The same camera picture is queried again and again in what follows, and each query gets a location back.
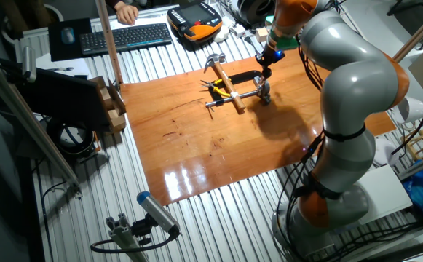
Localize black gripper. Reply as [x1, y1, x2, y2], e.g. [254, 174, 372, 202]
[256, 45, 284, 74]

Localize person's bare hand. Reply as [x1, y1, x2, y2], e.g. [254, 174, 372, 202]
[116, 1, 140, 25]

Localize black C-clamp with steel screw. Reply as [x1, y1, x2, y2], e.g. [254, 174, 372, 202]
[205, 70, 272, 108]

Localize white plug adapter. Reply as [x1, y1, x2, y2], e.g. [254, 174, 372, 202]
[229, 23, 248, 39]

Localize white rounded plastic object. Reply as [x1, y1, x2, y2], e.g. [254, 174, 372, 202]
[213, 24, 231, 44]

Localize black round disc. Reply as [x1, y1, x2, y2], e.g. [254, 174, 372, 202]
[237, 0, 276, 25]

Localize orange and black teach pendant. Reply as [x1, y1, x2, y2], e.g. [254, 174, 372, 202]
[166, 0, 224, 43]

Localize glossy wooden board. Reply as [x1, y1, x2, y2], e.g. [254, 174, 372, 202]
[119, 49, 397, 207]

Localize black keyboard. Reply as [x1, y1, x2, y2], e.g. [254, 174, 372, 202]
[79, 22, 173, 56]

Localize white round lamp base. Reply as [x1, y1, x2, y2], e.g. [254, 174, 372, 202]
[373, 138, 400, 167]

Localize white desk lamp head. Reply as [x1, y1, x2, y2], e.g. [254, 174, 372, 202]
[396, 96, 423, 124]

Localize thin wooden pole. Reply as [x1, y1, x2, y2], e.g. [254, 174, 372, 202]
[94, 0, 124, 88]
[392, 1, 423, 63]

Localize stacked wooden blocks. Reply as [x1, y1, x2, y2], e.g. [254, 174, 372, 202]
[89, 75, 127, 134]

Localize wooden peg rack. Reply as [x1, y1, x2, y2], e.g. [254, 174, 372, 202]
[402, 122, 423, 161]

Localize white flat board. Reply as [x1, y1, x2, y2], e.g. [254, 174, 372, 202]
[355, 164, 414, 226]

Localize grey computer mouse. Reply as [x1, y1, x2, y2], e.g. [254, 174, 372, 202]
[60, 27, 76, 45]

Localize white paper sheet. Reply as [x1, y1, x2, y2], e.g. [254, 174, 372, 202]
[36, 53, 92, 79]

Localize black flat panel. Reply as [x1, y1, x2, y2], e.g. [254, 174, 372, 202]
[12, 67, 112, 132]

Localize black mouse pad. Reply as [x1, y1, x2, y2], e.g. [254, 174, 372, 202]
[47, 17, 94, 63]

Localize claw hammer with wooden handle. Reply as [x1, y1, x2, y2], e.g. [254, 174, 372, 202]
[203, 53, 247, 114]

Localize yellow-handled needle-nose pliers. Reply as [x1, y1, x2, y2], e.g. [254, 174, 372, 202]
[199, 78, 232, 98]

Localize black cable bundle on arm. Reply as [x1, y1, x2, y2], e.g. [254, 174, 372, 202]
[272, 132, 347, 262]

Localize silver camera with blue cap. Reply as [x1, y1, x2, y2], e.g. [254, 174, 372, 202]
[136, 191, 181, 237]

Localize aluminium profile camera stand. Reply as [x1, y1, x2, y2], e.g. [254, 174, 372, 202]
[105, 213, 149, 262]

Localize black camera cable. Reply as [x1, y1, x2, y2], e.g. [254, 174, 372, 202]
[90, 232, 179, 255]

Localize long aluminium frame bar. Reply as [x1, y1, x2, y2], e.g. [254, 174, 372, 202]
[0, 50, 83, 197]

